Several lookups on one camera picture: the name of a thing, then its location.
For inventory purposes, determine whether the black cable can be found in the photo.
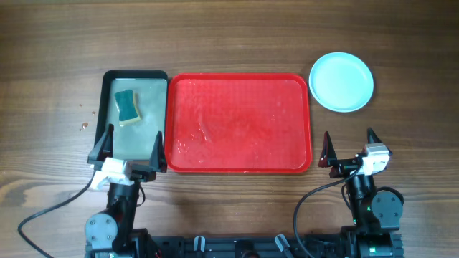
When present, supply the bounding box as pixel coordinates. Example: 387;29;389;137
16;171;98;258
293;163;363;258

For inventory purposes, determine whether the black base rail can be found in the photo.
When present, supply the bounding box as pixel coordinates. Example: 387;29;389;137
85;233;404;258

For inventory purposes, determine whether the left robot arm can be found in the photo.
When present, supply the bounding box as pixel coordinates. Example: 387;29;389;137
85;125;167;258

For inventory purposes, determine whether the red plastic tray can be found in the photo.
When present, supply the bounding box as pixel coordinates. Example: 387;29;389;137
165;73;313;174

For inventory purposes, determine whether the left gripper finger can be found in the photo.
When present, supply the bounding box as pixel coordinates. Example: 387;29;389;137
87;124;114;163
149;131;167;171

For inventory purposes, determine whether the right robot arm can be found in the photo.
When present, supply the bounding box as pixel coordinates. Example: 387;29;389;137
318;128;404;257

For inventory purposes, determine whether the black water basin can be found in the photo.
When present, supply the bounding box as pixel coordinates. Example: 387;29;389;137
95;70;168;161

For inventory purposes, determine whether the light green plate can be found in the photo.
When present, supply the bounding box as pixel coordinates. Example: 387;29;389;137
308;52;374;113

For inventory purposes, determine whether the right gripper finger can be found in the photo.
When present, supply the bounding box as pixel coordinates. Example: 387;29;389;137
318;131;338;168
366;128;392;155

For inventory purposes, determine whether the right black cable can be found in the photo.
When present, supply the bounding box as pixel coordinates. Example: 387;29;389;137
293;163;363;258

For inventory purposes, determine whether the left black cable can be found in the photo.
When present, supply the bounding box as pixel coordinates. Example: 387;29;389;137
16;171;98;258

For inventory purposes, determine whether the green yellow sponge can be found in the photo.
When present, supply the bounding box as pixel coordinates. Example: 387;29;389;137
114;90;141;126

